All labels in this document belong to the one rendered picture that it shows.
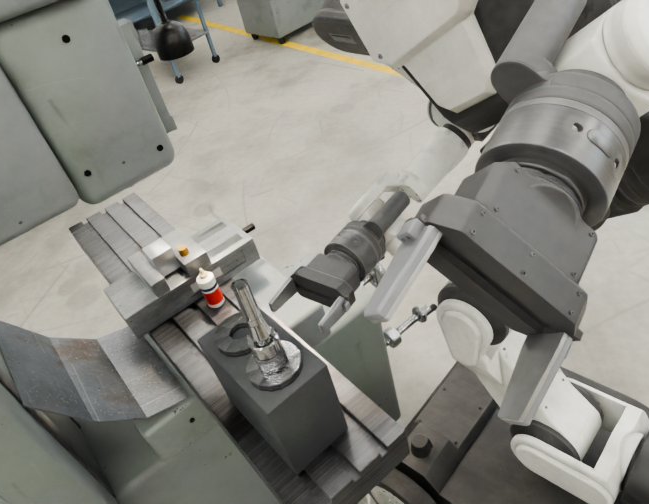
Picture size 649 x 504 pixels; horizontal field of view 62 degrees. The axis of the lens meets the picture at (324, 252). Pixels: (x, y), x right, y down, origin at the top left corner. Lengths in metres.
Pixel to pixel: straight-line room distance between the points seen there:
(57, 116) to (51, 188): 0.11
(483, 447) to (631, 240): 1.61
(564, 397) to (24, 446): 1.00
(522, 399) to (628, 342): 2.01
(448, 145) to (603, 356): 1.43
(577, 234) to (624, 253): 2.33
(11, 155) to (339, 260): 0.53
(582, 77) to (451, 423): 1.09
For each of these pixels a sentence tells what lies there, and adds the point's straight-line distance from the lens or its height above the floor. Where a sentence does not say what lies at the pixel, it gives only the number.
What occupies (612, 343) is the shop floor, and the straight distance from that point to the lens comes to 2.34.
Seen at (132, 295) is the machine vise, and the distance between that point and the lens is 1.34.
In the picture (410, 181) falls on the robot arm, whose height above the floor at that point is 1.22.
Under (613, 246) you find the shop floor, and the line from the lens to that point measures 2.73.
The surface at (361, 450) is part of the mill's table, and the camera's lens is 0.99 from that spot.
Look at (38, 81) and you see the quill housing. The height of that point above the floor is 1.54.
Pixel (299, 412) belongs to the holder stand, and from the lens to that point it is 0.88.
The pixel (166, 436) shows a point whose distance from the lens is 1.29.
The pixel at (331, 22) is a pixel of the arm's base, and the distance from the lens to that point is 0.90.
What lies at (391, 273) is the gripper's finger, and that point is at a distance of 0.31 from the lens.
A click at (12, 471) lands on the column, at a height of 1.04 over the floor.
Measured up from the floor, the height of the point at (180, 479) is 0.64.
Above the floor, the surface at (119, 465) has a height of 0.73.
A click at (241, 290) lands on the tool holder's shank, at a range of 0.74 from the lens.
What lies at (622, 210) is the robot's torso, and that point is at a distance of 0.78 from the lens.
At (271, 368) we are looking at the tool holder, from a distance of 0.85.
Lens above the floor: 1.78
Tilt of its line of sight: 39 degrees down
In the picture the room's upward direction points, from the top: 16 degrees counter-clockwise
